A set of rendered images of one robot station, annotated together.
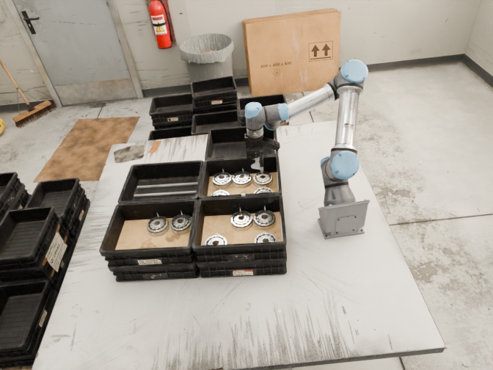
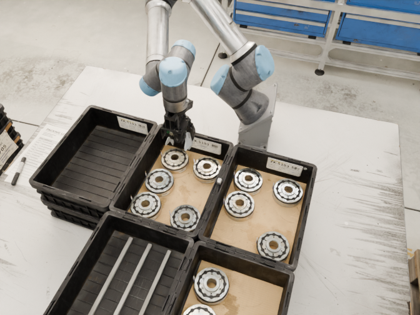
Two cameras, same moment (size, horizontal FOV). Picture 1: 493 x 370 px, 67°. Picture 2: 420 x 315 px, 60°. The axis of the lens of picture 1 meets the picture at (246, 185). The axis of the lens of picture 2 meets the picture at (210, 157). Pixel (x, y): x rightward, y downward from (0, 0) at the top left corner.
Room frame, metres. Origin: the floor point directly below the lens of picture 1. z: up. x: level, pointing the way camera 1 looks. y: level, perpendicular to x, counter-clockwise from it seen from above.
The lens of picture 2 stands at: (1.14, 0.70, 1.93)
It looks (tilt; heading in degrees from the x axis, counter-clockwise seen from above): 52 degrees down; 284
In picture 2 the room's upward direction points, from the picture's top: 1 degrees clockwise
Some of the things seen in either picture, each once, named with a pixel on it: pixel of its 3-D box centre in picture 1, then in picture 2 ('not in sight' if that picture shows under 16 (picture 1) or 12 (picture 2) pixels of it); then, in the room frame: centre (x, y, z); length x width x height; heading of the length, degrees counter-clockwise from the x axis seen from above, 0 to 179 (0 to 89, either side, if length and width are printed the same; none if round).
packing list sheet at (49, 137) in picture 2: not in sight; (46, 155); (2.06, -0.08, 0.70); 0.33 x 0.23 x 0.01; 89
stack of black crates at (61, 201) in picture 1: (60, 214); not in sight; (1.96, 1.36, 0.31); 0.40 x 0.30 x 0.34; 179
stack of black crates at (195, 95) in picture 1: (216, 108); not in sight; (3.09, 0.19, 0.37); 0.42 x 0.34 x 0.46; 89
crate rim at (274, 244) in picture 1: (239, 221); (261, 200); (1.13, 0.05, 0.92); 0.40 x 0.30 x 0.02; 85
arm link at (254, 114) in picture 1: (254, 116); (174, 79); (1.44, -0.07, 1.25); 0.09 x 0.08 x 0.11; 95
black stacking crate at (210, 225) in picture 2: (240, 228); (259, 209); (1.13, 0.05, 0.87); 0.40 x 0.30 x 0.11; 85
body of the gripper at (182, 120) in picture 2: (254, 144); (175, 120); (1.44, -0.06, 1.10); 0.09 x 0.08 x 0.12; 85
